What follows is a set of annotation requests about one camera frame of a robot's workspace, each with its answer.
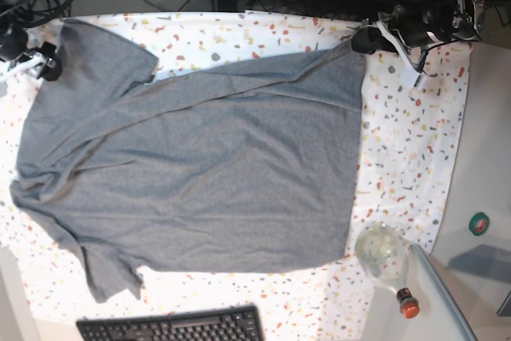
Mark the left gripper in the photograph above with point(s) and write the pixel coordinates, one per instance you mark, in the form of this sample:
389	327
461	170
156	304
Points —
414	28

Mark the grey t-shirt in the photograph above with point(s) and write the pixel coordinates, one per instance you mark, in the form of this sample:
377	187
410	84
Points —
246	167

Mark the terrazzo pattern tablecloth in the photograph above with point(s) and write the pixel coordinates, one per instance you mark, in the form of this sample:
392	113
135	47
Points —
409	143

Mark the clear plastic bottle red cap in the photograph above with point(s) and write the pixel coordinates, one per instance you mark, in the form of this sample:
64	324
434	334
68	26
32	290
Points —
385	258

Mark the green tape roll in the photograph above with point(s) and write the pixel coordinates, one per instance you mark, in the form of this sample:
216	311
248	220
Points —
479	224

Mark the black computer keyboard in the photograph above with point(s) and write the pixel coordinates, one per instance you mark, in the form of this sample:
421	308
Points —
237	323

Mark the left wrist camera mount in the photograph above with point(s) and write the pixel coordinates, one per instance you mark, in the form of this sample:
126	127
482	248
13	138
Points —
413	75

